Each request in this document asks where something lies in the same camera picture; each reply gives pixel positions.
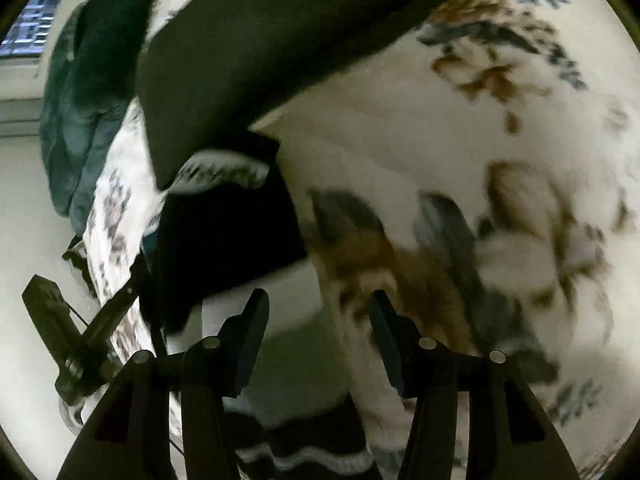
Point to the window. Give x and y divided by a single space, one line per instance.
30 25

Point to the white window sill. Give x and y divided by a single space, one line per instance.
20 105

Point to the dark green folded garment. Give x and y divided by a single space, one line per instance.
280 55

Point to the white floral printed blanket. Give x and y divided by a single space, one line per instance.
400 135

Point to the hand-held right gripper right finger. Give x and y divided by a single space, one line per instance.
386 342

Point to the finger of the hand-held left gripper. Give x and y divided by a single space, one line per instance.
112 312

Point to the teal plush blanket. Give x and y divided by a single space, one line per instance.
75 135

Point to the black white striped cloth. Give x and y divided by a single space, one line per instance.
300 460

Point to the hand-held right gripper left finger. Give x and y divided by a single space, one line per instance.
254 332

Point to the black garment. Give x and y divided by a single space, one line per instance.
220 240

